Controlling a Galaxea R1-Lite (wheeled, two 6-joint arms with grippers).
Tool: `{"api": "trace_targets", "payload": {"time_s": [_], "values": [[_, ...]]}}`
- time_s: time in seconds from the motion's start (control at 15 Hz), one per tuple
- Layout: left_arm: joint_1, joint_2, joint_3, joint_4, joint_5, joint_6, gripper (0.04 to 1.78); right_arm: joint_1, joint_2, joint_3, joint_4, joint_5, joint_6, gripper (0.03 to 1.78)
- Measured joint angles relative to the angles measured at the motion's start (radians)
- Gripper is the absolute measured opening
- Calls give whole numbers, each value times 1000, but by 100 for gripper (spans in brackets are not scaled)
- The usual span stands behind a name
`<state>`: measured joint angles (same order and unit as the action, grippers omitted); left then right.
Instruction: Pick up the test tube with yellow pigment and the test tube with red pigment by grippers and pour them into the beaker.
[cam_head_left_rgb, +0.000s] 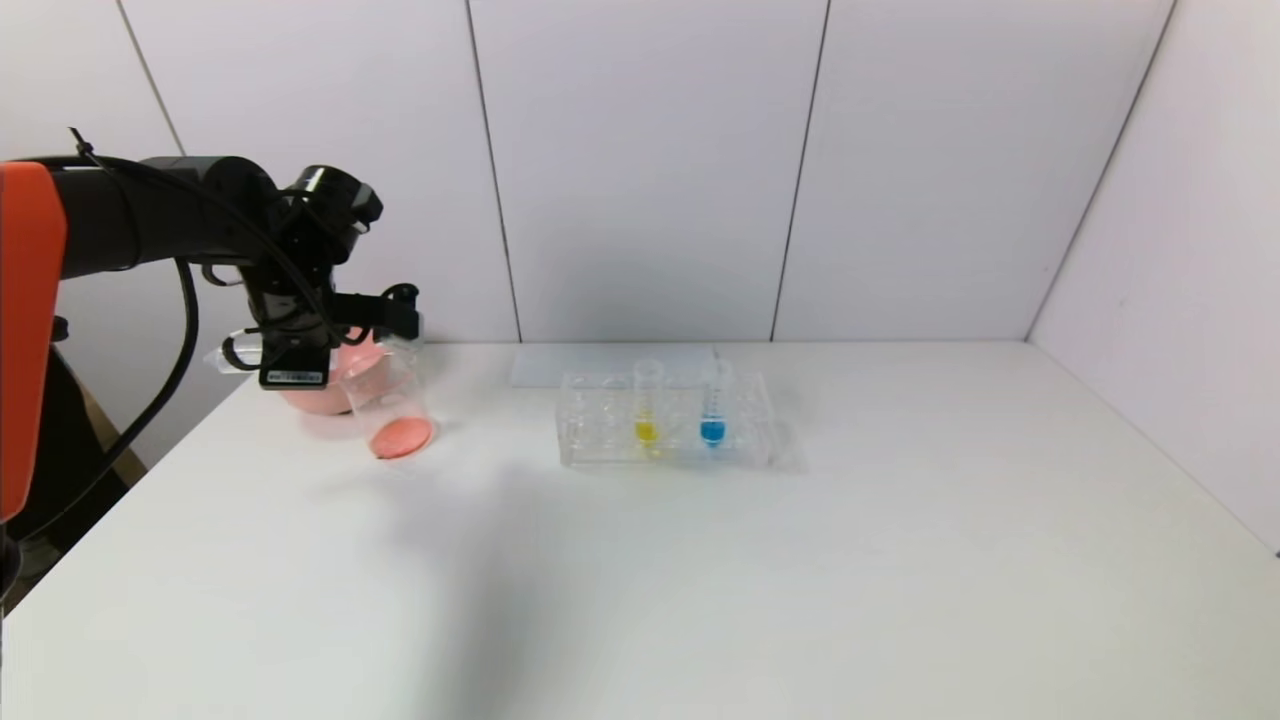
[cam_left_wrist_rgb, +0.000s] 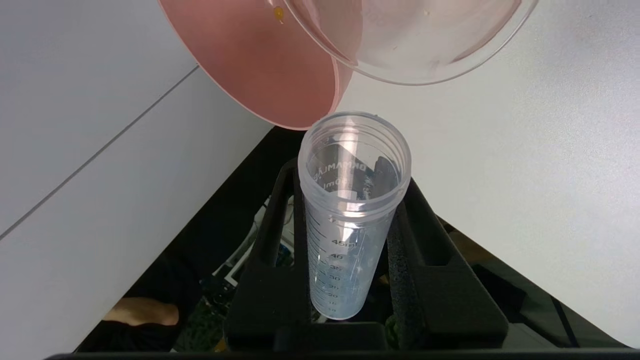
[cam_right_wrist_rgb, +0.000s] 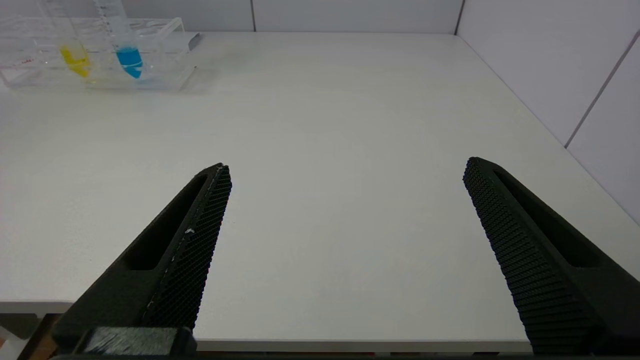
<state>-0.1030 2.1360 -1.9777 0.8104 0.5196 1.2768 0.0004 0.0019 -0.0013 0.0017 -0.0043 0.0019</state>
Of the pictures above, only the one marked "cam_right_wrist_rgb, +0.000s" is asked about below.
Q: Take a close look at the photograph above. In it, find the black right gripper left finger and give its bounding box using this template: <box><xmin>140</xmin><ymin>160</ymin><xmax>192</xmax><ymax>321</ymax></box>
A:
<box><xmin>52</xmin><ymin>162</ymin><xmax>233</xmax><ymax>351</ymax></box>

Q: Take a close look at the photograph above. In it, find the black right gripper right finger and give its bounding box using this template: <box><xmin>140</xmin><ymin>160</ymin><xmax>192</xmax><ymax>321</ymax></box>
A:
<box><xmin>462</xmin><ymin>156</ymin><xmax>640</xmax><ymax>356</ymax></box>

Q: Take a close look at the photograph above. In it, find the test tube with blue pigment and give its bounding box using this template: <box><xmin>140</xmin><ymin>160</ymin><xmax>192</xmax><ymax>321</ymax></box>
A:
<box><xmin>95</xmin><ymin>0</ymin><xmax>145</xmax><ymax>80</ymax></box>

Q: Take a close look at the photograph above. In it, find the clear acrylic test tube rack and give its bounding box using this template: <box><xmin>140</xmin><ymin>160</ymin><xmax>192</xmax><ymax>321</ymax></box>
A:
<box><xmin>0</xmin><ymin>15</ymin><xmax>198</xmax><ymax>94</ymax></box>

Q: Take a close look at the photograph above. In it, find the test tube with yellow pigment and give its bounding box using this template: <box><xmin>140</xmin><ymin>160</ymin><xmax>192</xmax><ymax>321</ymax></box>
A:
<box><xmin>42</xmin><ymin>0</ymin><xmax>94</xmax><ymax>80</ymax></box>

